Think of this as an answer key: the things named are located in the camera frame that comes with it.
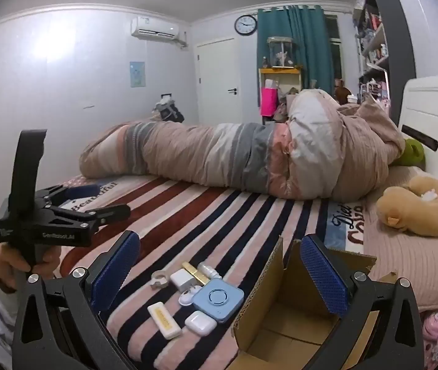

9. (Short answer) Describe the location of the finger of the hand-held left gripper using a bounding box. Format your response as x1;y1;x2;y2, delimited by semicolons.
36;184;103;211
47;203;132;229

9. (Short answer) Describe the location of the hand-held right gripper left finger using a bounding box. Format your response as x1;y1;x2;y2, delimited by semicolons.
11;230;143;370

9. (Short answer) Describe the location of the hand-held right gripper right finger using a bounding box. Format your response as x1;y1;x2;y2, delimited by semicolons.
299;234;425;370

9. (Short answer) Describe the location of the grey ring clamp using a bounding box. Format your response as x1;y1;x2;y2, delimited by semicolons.
150;270;170;290

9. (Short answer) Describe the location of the cardboard box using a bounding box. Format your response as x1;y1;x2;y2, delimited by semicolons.
229;235;397;370

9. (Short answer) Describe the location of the white charger adapter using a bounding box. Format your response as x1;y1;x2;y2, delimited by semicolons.
170;269;193;293

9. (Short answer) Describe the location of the white case with yellow label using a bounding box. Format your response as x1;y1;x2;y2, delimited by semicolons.
147;301;183;340

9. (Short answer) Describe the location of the white small earbud holder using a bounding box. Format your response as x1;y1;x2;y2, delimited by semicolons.
178;286;204;306

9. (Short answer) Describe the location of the gold bar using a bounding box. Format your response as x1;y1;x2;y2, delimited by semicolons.
181;261;211;286

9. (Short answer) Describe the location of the white small tube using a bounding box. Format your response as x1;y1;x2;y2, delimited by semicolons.
199;262;221;280

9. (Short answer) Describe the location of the white earbuds case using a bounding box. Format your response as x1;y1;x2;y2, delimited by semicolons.
184;310;217;334

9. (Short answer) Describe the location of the blue square speaker device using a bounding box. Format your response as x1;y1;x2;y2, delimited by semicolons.
193;278;245;323

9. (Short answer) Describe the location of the person's left hand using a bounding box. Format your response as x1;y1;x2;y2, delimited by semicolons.
0;244;61;290

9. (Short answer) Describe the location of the pink knitted bed pad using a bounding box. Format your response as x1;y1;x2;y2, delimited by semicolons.
363;166;438;311

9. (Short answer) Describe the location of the tan plush toy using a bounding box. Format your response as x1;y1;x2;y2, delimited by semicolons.
375;175;438;238

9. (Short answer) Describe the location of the striped pink grey quilt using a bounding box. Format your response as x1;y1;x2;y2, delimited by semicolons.
78;88;407;201

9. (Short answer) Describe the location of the striped printed bed sheet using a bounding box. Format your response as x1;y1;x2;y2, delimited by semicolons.
55;171;370;370

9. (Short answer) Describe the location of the black trolley bag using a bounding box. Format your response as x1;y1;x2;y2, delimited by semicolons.
151;92;185;124

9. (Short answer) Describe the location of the green plush pillow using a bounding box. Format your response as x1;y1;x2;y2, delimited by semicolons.
390;138;427;167

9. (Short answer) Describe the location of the white door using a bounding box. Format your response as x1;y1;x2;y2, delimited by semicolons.
196;39;241;126

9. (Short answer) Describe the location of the white air conditioner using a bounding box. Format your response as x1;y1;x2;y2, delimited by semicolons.
130;16;187;47

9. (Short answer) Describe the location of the pink gift bag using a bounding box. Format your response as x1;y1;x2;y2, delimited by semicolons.
261;87;278;117

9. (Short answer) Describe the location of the brown plush bear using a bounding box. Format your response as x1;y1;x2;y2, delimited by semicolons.
334;79;353;105

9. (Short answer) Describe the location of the white bed headboard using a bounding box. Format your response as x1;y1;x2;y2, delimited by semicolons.
398;74;438;209

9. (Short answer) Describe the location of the yellow shelf unit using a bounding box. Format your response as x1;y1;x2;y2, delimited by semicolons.
258;66;304;118

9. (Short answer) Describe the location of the window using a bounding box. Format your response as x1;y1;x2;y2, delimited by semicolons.
325;14;344;93

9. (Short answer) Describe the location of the glass tank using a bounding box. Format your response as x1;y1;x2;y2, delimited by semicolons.
267;36;295;68

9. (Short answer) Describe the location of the teal curtain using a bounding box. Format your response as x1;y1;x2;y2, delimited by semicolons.
257;5;335;97

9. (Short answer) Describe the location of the dark bookshelf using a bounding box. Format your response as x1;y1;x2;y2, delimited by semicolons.
352;0;416;124

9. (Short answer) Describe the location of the light blue wall poster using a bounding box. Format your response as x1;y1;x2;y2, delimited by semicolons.
130;61;146;87

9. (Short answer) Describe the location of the black round wall clock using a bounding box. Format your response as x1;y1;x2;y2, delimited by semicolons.
234;14;258;36

